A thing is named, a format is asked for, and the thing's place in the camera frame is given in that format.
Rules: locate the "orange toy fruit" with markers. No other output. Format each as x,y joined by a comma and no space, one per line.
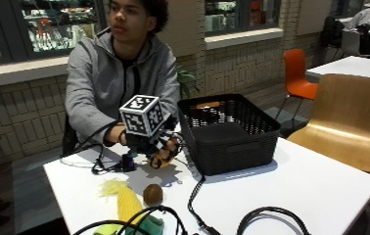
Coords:
163,158

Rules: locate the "small black connector box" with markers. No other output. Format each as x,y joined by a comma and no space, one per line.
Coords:
128,162

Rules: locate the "white cube with black markers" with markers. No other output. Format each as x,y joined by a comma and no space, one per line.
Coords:
143,115

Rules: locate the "brown toy kiwi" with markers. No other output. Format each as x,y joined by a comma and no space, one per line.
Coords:
153,195

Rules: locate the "black plastic woven basket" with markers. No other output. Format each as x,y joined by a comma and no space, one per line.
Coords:
230,137

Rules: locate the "orange item inside basket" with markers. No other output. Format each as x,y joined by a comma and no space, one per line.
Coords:
208,105

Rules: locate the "green leafy plant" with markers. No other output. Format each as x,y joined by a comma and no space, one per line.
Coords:
186,81

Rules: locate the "person in grey hoodie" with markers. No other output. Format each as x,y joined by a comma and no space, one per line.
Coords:
97,84

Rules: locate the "orange plastic chair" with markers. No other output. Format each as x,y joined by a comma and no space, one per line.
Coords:
297,78

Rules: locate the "light wooden chair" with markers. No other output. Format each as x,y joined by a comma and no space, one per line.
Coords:
345,120

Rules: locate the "dark framed window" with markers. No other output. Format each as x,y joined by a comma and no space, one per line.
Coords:
41,27
241,16

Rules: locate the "white background table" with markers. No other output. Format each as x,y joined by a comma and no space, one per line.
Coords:
358,67

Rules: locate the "black background chair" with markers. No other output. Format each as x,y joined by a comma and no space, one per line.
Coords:
333,32

